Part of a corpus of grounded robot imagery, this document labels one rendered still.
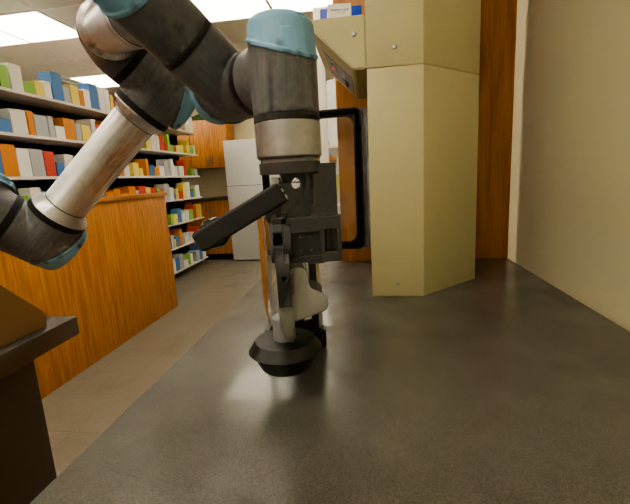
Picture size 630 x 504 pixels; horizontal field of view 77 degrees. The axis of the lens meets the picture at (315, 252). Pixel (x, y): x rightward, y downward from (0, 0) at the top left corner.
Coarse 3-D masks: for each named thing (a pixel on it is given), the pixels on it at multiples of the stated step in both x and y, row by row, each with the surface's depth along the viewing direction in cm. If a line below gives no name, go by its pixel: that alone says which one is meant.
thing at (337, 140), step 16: (320, 128) 112; (336, 128) 111; (352, 128) 110; (336, 144) 112; (352, 144) 111; (320, 160) 114; (336, 160) 113; (352, 160) 112; (272, 176) 118; (336, 176) 114; (352, 176) 113; (352, 192) 114; (352, 208) 115; (352, 224) 116
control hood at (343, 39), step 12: (324, 24) 78; (336, 24) 77; (348, 24) 77; (360, 24) 77; (324, 36) 78; (336, 36) 78; (348, 36) 78; (360, 36) 77; (324, 48) 84; (336, 48) 78; (348, 48) 78; (360, 48) 78; (324, 60) 98; (336, 60) 85; (348, 60) 78; (360, 60) 78; (348, 72) 86; (360, 72) 81; (360, 84) 91; (360, 96) 105
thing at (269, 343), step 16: (272, 320) 49; (272, 336) 50; (304, 336) 50; (256, 352) 47; (272, 352) 46; (288, 352) 46; (304, 352) 47; (272, 368) 47; (288, 368) 46; (304, 368) 48
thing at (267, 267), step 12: (264, 216) 56; (264, 228) 57; (264, 240) 58; (264, 252) 58; (264, 264) 59; (264, 276) 59; (264, 288) 60; (276, 288) 58; (264, 300) 61; (276, 300) 58; (264, 312) 62; (276, 312) 59
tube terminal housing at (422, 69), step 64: (384, 0) 75; (448, 0) 79; (384, 64) 78; (448, 64) 81; (384, 128) 80; (448, 128) 84; (384, 192) 82; (448, 192) 86; (384, 256) 85; (448, 256) 89
